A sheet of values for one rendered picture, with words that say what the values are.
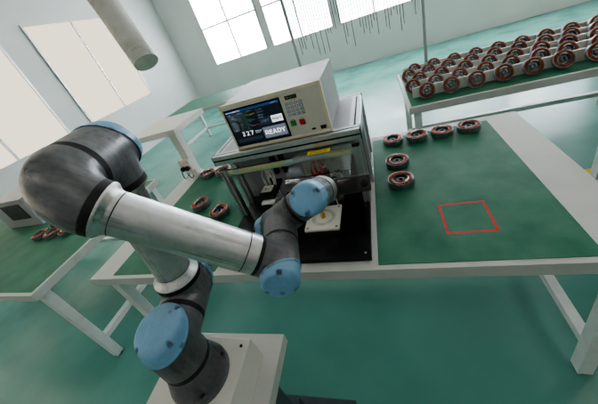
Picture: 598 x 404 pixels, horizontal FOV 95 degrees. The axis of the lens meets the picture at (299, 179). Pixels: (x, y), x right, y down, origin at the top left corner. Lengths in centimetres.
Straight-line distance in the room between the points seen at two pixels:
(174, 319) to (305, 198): 40
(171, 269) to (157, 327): 12
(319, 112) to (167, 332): 84
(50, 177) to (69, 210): 6
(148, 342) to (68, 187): 38
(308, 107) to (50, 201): 84
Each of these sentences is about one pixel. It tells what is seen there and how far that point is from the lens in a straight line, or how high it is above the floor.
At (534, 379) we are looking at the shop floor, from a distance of 173.
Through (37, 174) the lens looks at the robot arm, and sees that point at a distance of 55.
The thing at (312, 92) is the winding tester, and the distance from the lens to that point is 108.
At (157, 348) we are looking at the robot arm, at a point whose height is 107.
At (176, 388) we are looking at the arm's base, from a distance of 84.
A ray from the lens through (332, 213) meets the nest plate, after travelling 122.
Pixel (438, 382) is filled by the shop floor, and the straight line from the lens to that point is 166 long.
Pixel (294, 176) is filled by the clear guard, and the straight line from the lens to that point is 99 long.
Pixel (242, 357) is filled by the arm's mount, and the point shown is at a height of 84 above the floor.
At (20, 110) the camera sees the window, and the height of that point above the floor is 157.
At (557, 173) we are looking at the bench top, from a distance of 143.
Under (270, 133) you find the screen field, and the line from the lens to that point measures 118.
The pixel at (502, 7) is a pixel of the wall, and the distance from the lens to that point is 781.
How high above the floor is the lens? 155
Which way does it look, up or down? 30 degrees down
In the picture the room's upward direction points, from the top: 20 degrees counter-clockwise
